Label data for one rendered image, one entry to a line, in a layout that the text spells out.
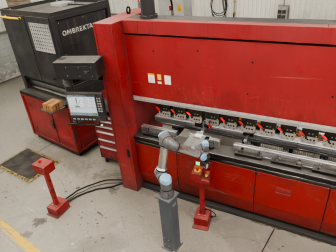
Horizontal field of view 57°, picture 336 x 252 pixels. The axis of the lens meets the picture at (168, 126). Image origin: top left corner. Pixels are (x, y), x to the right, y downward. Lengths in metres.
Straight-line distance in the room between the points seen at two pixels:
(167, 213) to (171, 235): 0.33
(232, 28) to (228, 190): 1.88
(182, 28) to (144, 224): 2.36
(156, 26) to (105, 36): 0.57
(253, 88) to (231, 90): 0.23
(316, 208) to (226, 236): 1.04
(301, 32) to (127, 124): 2.17
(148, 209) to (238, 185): 1.23
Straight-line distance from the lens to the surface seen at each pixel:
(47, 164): 4.02
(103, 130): 4.73
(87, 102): 3.65
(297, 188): 3.57
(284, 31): 2.95
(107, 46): 3.54
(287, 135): 3.34
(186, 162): 3.83
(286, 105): 3.19
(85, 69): 3.50
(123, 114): 3.80
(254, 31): 2.99
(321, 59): 3.00
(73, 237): 4.15
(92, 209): 4.40
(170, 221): 3.37
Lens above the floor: 2.97
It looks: 30 degrees down
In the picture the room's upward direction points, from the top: 5 degrees counter-clockwise
